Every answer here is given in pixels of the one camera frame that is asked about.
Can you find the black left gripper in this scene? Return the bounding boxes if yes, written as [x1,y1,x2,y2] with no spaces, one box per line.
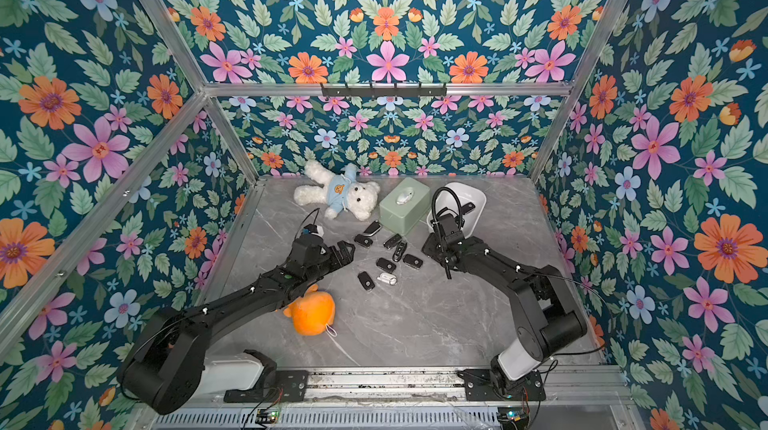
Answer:
[302,240,357,286]

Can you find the white storage box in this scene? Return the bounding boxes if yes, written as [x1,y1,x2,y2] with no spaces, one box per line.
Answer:
[426,181,487,237]

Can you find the white teddy bear blue shirt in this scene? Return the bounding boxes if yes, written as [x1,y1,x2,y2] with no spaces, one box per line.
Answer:
[293,160,381,221]

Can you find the green tissue box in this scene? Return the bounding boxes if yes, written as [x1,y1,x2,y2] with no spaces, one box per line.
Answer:
[379,178,431,237]

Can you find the black VW key front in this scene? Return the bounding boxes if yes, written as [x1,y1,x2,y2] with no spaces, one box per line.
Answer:
[357,271,375,291]

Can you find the black slim Porsche key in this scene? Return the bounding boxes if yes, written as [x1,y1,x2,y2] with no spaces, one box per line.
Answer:
[393,241,407,262]

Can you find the black silver flip key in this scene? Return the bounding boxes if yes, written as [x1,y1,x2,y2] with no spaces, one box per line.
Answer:
[362,221,382,237]

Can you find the white key fob with tag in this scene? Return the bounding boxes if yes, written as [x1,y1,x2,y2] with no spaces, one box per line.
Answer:
[377,272,397,286]

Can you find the black hook rail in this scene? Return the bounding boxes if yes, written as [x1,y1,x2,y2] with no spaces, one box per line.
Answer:
[320,83,448,99]

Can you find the orange plush toy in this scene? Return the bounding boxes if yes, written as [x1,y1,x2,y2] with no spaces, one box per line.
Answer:
[282,284,336,336]

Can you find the black chrome button key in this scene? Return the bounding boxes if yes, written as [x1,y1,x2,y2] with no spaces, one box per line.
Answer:
[383,234,403,249]

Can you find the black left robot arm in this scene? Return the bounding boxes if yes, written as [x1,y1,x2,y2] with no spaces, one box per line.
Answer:
[117,233,355,415]

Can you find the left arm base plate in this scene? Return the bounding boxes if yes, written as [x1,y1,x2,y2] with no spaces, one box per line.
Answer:
[224,370,309,404]

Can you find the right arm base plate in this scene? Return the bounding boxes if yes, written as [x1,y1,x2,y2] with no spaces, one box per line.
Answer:
[456,369,546,402]

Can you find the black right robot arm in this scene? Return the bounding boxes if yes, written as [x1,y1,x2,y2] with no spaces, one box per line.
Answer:
[422,214,588,394]

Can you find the aluminium front rail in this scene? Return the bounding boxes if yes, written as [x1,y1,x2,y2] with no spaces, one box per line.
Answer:
[140,365,634,407]

